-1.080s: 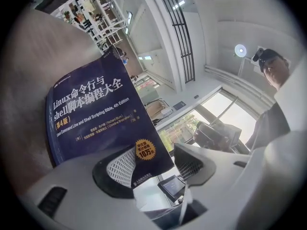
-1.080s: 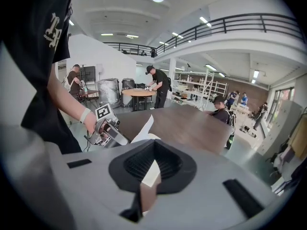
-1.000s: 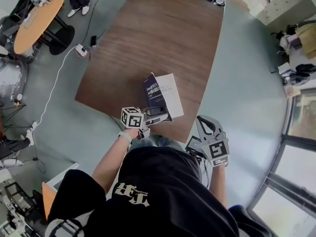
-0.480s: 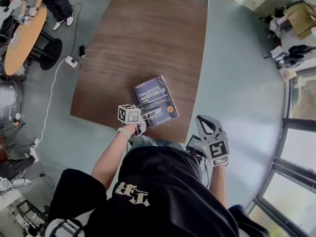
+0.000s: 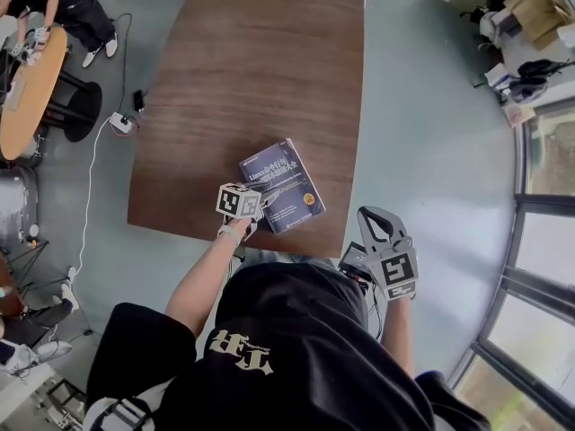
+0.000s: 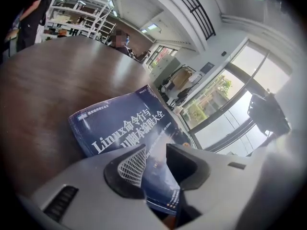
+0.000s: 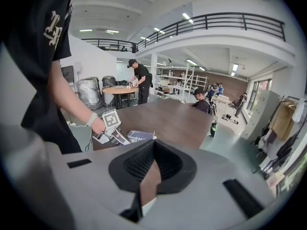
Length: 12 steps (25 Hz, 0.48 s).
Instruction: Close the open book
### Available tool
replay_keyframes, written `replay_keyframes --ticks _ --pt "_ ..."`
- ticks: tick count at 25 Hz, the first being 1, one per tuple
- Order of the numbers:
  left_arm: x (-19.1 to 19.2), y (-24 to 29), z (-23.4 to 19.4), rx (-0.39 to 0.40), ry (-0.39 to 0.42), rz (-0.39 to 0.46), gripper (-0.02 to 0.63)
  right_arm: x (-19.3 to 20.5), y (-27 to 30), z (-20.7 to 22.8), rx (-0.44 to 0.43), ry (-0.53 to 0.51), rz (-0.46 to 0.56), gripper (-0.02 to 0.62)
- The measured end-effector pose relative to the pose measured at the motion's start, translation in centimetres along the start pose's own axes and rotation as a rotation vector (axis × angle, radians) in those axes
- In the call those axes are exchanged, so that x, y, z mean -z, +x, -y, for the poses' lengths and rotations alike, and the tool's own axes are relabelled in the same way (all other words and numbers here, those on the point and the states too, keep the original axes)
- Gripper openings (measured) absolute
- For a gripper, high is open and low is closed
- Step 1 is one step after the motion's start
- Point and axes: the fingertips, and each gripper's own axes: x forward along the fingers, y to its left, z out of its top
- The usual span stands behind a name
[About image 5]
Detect white power cable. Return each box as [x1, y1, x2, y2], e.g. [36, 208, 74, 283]
[66, 117, 119, 283]

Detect black floor cable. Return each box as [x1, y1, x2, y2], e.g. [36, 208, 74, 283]
[106, 12, 150, 121]

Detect beige tissue box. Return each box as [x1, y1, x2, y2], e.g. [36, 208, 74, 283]
[6, 78, 26, 112]

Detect black device box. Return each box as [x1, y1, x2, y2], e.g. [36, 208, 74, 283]
[338, 241, 375, 284]

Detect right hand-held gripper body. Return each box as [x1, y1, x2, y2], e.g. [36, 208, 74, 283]
[363, 235, 420, 303]

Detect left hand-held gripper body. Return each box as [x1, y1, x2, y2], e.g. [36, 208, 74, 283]
[217, 181, 267, 242]

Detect person's right forearm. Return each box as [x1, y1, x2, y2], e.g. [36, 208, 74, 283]
[380, 296, 417, 379]

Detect round light wooden table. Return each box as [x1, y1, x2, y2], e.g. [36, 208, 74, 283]
[0, 24, 104, 162]

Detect white wrist strap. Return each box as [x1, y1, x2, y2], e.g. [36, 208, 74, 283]
[218, 224, 244, 247]

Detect dark blue cover book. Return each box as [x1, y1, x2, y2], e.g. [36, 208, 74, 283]
[238, 136, 327, 236]

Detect person's left forearm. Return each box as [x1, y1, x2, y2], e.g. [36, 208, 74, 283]
[164, 222, 246, 339]

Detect person's black printed t-shirt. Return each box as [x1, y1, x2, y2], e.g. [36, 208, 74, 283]
[84, 261, 491, 431]

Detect black-framed window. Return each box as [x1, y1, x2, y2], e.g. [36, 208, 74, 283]
[448, 101, 575, 431]

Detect dark wooden table white legs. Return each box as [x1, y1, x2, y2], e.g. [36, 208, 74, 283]
[127, 0, 367, 260]

